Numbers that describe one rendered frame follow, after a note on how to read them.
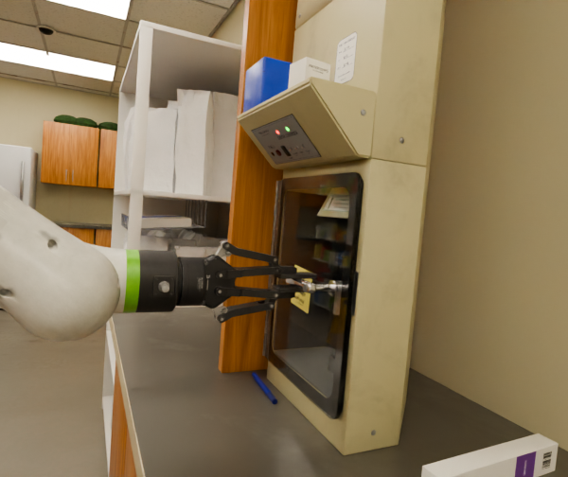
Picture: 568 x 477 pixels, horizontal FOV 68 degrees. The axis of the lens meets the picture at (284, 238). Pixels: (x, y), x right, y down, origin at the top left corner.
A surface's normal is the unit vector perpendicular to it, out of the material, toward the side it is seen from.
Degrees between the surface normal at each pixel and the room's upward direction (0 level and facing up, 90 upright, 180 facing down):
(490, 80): 90
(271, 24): 90
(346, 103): 90
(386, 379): 90
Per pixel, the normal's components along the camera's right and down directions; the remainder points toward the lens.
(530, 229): -0.90, -0.05
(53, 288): 0.34, -0.09
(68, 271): 0.54, -0.38
